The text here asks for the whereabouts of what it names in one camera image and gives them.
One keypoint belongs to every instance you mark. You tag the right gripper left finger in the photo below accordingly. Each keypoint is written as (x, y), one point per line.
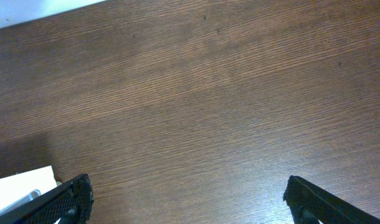
(68, 203)

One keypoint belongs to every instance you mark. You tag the white plastic cutlery tray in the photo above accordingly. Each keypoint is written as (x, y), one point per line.
(25, 185)

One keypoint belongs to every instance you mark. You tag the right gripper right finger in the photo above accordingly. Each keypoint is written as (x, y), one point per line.
(309, 203)

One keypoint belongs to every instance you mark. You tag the steel fork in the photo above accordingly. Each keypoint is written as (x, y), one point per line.
(18, 202)

